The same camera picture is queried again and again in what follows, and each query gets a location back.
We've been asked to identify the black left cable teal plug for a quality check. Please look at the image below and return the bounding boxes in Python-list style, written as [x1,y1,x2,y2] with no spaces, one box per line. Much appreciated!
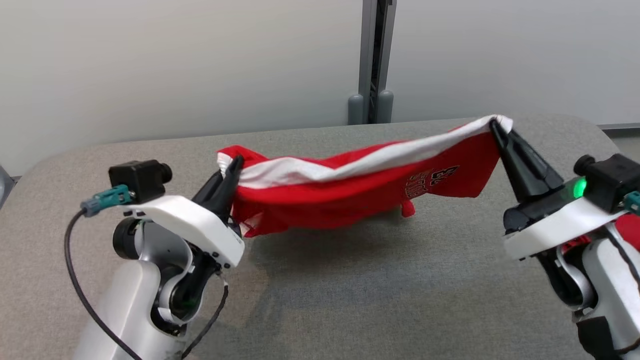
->
[64,185,146,360]

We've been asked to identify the black cable teal plug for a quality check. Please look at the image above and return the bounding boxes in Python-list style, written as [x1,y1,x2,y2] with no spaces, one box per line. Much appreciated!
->
[64,185,146,360]
[600,191,640,301]

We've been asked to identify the red Bulls basketball jersey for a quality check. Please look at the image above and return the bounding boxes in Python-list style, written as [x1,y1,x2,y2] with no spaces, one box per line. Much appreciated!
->
[560,212,640,256]

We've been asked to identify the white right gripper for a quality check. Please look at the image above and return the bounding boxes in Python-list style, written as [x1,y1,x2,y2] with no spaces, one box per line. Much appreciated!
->
[489,119,628,261]

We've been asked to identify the red basketball shorts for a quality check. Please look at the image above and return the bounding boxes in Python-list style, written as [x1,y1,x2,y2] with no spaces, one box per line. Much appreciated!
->
[216,114,514,238]

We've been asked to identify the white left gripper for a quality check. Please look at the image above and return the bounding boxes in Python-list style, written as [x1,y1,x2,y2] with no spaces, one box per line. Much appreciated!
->
[124,155,246,271]

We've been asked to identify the black right cable teal plug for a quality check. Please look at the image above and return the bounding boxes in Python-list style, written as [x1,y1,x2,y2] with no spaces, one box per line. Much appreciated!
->
[600,191,640,301]

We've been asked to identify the grey partition post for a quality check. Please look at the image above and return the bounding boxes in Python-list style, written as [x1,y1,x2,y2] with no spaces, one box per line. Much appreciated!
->
[347,0,397,126]

